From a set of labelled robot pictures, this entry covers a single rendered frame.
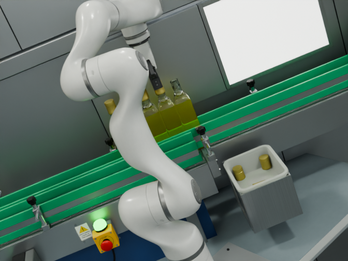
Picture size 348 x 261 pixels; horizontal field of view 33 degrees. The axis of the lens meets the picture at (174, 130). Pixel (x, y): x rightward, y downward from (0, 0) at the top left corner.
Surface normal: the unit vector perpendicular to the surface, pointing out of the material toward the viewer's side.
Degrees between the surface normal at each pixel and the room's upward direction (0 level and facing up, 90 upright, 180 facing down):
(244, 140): 90
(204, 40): 90
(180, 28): 90
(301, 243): 0
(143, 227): 97
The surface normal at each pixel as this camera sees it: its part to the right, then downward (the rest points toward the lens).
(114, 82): -0.14, 0.58
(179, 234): 0.00, -0.68
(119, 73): -0.13, 0.35
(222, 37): 0.17, 0.38
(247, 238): -0.34, -0.84
